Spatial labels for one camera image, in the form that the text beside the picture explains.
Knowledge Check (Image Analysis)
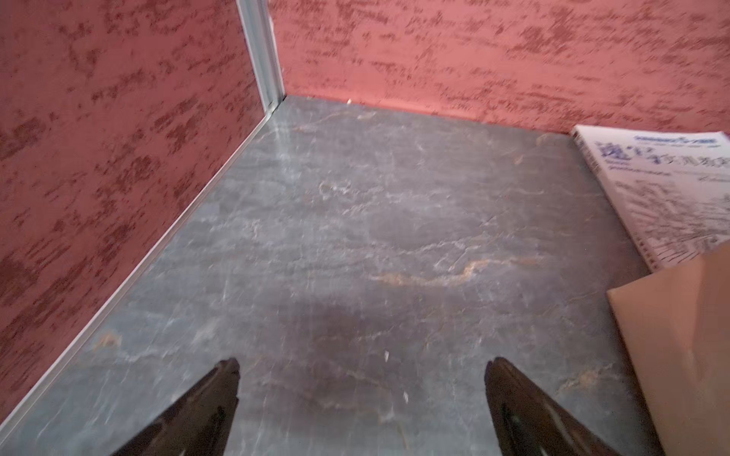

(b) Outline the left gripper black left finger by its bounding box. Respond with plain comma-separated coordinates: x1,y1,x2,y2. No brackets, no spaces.
114,357,241,455

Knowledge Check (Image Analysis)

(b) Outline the blue checkered paper bag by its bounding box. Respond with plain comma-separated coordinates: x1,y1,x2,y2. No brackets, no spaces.
608,243,729,455

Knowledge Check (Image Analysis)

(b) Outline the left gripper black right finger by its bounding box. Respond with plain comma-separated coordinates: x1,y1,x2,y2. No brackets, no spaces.
484,357,618,456

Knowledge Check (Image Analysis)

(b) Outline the white printed booklet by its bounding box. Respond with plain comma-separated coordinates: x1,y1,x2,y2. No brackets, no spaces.
572,125,729,272

